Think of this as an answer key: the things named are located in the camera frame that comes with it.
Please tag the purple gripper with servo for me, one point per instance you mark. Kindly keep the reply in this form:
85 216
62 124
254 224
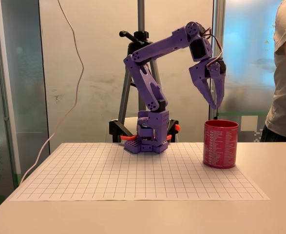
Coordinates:
199 74

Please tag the purple 3D-printed robot arm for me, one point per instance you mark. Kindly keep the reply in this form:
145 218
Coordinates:
155 52

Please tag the red cup with white print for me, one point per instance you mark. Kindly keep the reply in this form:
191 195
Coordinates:
220 146

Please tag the black orange table clamp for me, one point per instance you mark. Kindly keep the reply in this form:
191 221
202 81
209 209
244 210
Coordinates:
174 129
116 129

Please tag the person in grey t-shirt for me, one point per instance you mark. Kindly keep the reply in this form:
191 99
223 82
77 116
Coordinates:
282 85

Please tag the white grid paper sheet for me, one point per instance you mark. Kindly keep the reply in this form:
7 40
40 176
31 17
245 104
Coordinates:
133 175

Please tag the grey metal frame post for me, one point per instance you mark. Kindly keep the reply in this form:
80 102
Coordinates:
5 97
217 24

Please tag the grey black camera tripod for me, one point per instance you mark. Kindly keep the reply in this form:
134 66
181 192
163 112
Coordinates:
140 19

